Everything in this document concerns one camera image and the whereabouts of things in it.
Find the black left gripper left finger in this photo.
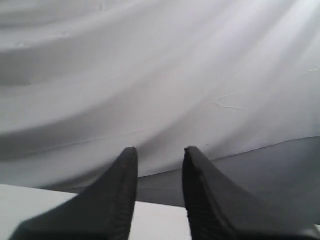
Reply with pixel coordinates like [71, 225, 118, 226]
[11, 147, 138, 240]

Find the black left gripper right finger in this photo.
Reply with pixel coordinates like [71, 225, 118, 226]
[182, 146, 313, 240]

